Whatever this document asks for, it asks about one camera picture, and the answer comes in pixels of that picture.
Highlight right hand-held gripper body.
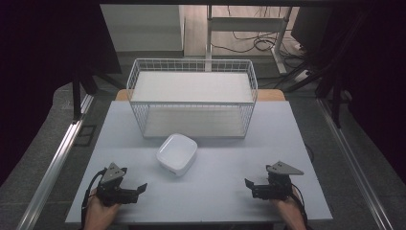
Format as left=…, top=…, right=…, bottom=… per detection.
left=251, top=160, right=305, bottom=202

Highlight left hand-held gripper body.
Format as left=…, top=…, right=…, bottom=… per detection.
left=95, top=162, right=141, bottom=207

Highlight white wire rack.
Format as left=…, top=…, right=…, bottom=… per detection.
left=125, top=57, right=259, bottom=140

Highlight aluminium rail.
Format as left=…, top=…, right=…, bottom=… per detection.
left=317, top=97, right=395, bottom=230
left=15, top=94, right=96, bottom=230

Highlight white power strip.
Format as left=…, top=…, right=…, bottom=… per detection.
left=293, top=69, right=310, bottom=83

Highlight person's left hand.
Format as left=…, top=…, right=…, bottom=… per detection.
left=83, top=187, right=123, bottom=230

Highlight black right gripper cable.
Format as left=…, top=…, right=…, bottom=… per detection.
left=290, top=183, right=310, bottom=230

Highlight white square bowl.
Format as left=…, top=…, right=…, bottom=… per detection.
left=155, top=132, right=198, bottom=177

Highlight person's right hand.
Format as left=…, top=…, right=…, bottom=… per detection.
left=269, top=187, right=308, bottom=230

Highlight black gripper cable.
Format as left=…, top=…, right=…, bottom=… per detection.
left=290, top=183, right=310, bottom=230
left=79, top=168, right=107, bottom=230

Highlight black curtain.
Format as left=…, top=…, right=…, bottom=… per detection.
left=0, top=0, right=123, bottom=188
left=314, top=0, right=406, bottom=176

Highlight black metal stand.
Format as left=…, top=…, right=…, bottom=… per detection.
left=72, top=65, right=125, bottom=125
left=315, top=57, right=352, bottom=129

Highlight black floor cables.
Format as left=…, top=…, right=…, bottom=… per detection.
left=211, top=5, right=312, bottom=90

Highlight white metal desk frame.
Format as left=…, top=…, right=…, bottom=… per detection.
left=204, top=5, right=293, bottom=75

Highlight white cabinet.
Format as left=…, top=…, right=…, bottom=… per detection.
left=100, top=4, right=186, bottom=53

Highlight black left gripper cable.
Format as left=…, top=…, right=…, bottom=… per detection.
left=79, top=168, right=107, bottom=230

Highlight wooden table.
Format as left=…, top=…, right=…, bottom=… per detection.
left=114, top=88, right=287, bottom=103

